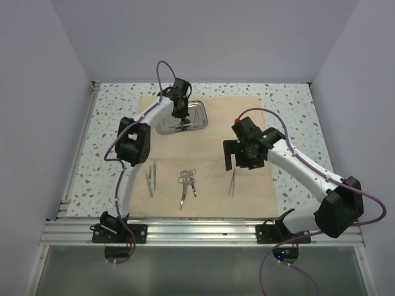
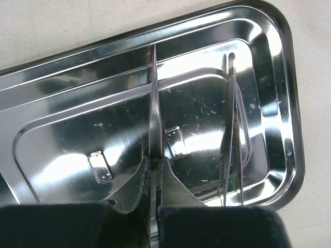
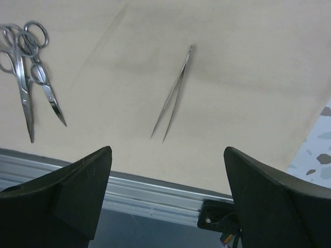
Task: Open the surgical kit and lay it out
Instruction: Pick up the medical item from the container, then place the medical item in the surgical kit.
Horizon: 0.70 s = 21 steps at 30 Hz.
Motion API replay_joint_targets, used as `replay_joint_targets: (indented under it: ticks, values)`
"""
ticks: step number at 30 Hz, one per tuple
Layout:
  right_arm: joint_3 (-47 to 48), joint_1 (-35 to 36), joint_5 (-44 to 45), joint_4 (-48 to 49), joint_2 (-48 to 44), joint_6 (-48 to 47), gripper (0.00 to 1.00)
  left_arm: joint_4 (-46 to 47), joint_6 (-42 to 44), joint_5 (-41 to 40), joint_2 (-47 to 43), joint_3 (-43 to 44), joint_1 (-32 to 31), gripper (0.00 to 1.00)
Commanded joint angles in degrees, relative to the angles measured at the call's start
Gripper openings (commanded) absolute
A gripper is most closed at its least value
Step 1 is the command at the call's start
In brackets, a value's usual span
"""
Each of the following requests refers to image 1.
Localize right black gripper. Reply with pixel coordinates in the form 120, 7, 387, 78
224, 139, 264, 171

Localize steel instrument tray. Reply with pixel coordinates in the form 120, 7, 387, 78
156, 101, 208, 135

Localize steel forceps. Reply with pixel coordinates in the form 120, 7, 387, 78
228, 169, 235, 197

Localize steel surgical scissors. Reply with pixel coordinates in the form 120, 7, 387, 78
182, 168, 198, 200

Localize beige cloth wrap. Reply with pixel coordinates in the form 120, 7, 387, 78
129, 96, 278, 218

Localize steel needle holder clamp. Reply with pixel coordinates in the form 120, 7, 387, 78
177, 176, 188, 184

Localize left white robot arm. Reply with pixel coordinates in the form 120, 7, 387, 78
106, 94, 190, 242

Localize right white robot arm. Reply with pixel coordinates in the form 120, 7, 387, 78
223, 128, 364, 242

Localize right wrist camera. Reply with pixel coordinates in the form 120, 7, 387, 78
231, 117, 262, 142

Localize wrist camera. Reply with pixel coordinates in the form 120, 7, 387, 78
231, 117, 262, 142
172, 78, 192, 97

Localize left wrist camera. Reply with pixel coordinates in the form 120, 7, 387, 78
172, 78, 192, 97

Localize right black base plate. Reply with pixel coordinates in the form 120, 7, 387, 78
255, 219, 311, 244

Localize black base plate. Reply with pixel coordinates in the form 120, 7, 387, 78
255, 219, 311, 244
89, 223, 148, 244

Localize aluminium rail frame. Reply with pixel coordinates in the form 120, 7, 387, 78
39, 217, 362, 247

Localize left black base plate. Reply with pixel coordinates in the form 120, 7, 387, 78
89, 223, 148, 244

